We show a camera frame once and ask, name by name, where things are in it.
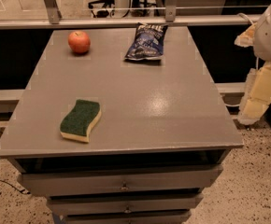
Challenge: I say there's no blue chip bag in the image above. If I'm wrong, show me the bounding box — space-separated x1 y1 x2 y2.
124 22 168 61

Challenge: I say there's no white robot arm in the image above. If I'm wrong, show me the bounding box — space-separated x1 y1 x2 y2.
235 5 271 125

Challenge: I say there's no grey drawer cabinet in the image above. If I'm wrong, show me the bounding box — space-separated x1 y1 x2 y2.
0 27 242 224

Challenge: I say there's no red apple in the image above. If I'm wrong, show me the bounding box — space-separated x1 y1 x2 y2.
68 31 91 54

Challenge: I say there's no black floor cable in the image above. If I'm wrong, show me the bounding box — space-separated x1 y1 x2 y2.
0 129 31 215

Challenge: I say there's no black office chair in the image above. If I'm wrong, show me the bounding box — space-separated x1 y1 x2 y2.
88 0 115 18

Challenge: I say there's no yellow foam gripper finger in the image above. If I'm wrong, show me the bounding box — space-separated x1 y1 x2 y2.
235 23 256 48
237 62 271 125

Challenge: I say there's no metal railing frame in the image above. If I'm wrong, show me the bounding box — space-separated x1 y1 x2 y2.
0 0 271 31

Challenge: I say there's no green yellow sponge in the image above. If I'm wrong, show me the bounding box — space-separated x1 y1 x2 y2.
60 99 101 143

